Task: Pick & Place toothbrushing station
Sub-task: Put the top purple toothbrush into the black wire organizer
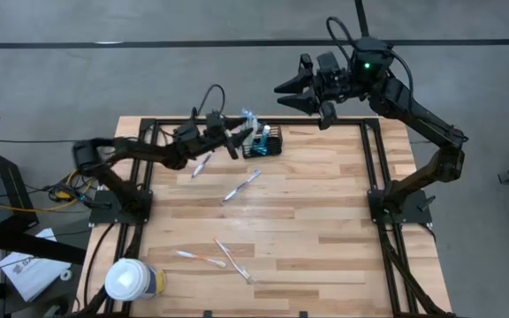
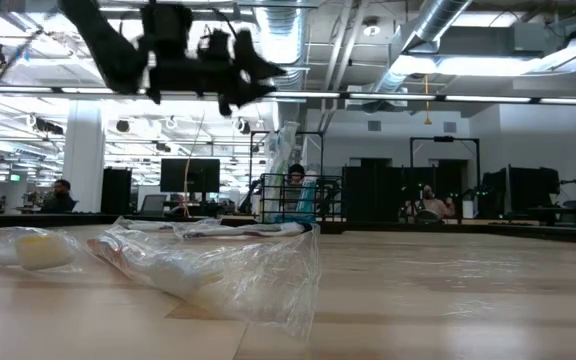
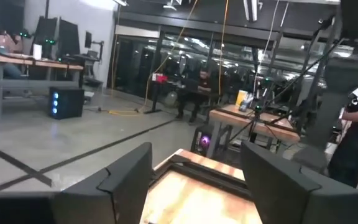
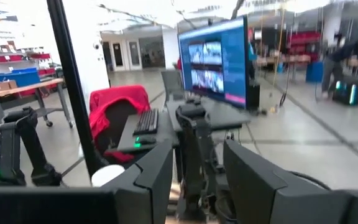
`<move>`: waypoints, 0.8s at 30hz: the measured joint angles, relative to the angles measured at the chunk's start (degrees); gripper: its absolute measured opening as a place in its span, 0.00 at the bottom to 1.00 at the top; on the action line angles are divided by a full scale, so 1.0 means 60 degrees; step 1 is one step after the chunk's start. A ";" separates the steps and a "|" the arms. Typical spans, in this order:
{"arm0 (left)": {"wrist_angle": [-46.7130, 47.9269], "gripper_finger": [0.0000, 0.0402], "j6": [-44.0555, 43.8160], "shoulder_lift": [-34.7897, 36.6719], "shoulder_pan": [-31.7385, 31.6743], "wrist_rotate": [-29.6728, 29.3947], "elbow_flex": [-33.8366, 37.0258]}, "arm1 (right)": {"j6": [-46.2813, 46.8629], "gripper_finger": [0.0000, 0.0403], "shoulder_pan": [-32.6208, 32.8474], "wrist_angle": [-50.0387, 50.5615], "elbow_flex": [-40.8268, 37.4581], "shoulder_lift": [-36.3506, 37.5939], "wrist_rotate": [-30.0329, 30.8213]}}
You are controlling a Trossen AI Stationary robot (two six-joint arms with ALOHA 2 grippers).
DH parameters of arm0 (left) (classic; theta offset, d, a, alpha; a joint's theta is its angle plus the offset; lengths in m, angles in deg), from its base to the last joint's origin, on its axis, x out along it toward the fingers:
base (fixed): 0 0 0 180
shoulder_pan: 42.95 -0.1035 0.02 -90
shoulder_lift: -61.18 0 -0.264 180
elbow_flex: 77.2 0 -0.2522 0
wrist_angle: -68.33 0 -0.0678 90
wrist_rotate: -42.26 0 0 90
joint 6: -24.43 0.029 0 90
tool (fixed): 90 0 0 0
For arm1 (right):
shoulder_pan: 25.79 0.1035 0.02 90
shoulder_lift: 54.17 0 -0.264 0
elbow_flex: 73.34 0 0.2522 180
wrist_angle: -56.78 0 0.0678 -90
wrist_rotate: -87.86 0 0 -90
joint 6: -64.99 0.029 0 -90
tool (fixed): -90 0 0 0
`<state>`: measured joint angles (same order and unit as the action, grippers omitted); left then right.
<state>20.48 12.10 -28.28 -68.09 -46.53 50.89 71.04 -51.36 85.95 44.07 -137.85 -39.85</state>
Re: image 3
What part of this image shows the orange hanging cable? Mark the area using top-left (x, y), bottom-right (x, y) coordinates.
top-left (216, 0), bottom-right (230, 96)

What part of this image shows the computer tower with blue lights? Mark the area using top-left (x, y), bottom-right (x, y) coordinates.
top-left (48, 86), bottom-right (85, 121)

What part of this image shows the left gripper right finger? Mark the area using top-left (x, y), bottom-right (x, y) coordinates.
top-left (240, 141), bottom-right (358, 224)

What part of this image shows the yellow box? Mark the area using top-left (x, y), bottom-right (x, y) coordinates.
top-left (235, 90), bottom-right (249, 108)

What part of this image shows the black desk monitor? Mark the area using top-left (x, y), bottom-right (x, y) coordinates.
top-left (57, 19), bottom-right (81, 59)
top-left (33, 16), bottom-right (58, 58)

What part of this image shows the monitor on swivel arm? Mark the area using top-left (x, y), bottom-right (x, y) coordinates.
top-left (84, 30), bottom-right (104, 62)

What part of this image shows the white cup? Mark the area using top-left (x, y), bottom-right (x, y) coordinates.
top-left (32, 43), bottom-right (43, 60)

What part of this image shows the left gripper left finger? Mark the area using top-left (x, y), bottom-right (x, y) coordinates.
top-left (0, 142), bottom-right (154, 224)

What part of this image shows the computer tower with purple light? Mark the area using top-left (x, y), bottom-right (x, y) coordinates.
top-left (190, 124), bottom-right (214, 156)

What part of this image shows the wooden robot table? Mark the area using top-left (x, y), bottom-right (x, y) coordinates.
top-left (208, 104), bottom-right (301, 146)

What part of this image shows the yellow hanging cable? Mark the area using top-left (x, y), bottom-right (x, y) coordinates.
top-left (108, 0), bottom-right (200, 118)

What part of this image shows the wooden desk with grey legs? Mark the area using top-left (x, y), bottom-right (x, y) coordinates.
top-left (0, 51), bottom-right (85, 124)

